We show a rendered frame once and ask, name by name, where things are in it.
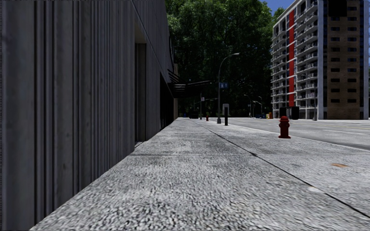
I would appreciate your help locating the trees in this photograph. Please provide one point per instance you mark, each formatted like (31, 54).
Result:
(208, 43)

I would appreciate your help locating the white box on a post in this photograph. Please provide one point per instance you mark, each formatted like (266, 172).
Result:
(226, 111)

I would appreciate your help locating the grey pole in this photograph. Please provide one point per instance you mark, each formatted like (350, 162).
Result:
(315, 104)

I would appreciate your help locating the dark bin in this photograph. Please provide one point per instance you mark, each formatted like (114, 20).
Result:
(294, 113)

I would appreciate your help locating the grey street lamp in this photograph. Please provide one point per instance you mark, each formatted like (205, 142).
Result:
(261, 105)
(219, 86)

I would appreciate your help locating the white balcony apartment building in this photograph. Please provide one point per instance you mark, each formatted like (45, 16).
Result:
(300, 57)

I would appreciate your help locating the brown brick tower building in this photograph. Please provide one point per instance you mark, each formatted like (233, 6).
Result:
(344, 63)

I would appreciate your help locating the grey ribbed concrete building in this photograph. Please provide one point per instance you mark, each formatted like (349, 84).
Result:
(72, 86)

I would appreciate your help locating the sign on a post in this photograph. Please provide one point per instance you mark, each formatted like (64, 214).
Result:
(201, 106)

